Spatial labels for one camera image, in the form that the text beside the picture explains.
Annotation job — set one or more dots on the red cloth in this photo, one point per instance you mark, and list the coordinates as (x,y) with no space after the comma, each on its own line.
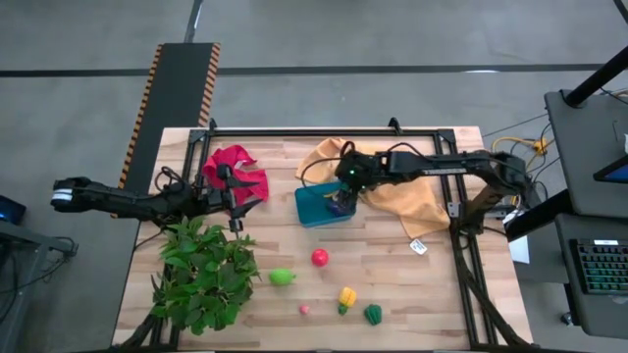
(235,159)

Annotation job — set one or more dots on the black aluminium rig frame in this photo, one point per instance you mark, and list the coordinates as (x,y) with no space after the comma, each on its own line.
(319,132)

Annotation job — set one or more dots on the blue-lit black device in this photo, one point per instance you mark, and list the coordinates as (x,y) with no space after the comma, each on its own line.
(10,211)

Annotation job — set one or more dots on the yellow pepper toy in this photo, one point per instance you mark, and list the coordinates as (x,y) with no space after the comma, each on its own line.
(347,296)

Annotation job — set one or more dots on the green artificial leafy plant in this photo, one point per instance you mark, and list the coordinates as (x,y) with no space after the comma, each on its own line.
(206,274)

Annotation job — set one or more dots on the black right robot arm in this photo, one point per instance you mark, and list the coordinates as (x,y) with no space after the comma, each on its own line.
(441,164)

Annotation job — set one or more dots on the red toy tomato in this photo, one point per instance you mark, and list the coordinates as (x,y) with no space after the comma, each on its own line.
(320,257)

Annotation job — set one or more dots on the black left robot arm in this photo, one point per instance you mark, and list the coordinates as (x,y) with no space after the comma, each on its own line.
(122,201)

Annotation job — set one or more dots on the dark green toy pepper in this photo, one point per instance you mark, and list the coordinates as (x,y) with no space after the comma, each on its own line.
(373,315)

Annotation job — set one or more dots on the black mat with hazard stripes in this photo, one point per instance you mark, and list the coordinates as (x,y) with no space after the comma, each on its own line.
(172,98)

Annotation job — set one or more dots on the black pole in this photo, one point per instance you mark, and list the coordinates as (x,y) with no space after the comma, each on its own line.
(596,78)

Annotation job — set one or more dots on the yellow-orange cloth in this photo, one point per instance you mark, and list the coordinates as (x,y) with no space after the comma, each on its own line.
(407,206)

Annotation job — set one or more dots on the grey desk with keyboard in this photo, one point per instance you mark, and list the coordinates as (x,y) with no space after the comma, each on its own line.
(593,318)

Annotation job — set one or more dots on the small white tag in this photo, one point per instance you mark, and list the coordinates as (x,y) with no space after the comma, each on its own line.
(418,246)

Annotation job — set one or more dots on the pink lumpy toy food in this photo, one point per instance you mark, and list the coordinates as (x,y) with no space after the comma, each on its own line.
(304,309)

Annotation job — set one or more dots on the backlit black keyboard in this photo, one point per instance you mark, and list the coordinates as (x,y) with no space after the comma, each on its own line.
(603,267)

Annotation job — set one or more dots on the teal plastic container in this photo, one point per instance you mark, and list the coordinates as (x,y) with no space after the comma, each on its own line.
(309,208)

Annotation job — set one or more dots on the light green toy fruit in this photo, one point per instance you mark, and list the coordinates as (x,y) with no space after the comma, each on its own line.
(282,277)

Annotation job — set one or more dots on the grey metal cart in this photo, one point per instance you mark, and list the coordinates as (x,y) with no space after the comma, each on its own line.
(19,235)

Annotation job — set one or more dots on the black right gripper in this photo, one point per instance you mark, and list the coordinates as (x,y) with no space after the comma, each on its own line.
(360,171)

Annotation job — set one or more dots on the tablet with blue screen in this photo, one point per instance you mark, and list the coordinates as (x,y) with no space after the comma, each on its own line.
(618,172)

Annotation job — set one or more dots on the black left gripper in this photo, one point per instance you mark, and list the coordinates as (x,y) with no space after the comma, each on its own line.
(221,196)

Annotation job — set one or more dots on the white paper sheet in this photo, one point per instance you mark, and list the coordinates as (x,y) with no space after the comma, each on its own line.
(520,250)

